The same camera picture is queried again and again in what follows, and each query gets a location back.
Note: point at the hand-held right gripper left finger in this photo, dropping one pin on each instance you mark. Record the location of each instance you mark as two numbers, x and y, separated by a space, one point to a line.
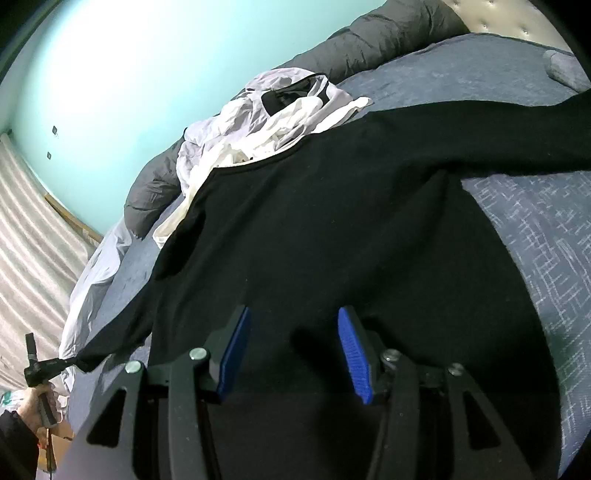
233 355

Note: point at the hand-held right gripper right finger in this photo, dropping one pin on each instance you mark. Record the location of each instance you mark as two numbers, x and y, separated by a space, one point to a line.
355 355

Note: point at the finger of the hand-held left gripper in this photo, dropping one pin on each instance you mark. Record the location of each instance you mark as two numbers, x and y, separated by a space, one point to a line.
64 365

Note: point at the black sweater with white trim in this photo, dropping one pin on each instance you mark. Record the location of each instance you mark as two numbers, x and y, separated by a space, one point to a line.
323 230

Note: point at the person's left forearm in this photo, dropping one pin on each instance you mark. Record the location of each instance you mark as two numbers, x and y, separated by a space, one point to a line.
16 447

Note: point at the person's left hand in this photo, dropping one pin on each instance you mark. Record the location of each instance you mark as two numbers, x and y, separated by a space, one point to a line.
31 406

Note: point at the white plastic bag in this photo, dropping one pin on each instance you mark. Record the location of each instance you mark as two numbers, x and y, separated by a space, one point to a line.
10 400

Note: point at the striped beige curtain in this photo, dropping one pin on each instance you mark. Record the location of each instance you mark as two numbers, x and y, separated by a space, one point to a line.
32 254

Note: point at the lavender hooded garment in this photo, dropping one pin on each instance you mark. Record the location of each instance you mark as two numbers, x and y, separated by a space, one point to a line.
203 143

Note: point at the white shirt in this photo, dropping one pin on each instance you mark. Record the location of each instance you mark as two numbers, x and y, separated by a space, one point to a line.
277 131

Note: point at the small black garment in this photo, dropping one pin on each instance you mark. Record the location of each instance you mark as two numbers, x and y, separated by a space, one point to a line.
281 99

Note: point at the small grey pillow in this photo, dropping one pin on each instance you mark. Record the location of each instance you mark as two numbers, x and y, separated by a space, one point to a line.
565 69

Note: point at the cream tufted headboard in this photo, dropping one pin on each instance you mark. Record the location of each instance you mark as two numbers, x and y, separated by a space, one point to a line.
508 18

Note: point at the wooden frame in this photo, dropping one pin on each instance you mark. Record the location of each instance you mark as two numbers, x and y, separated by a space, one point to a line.
74 217

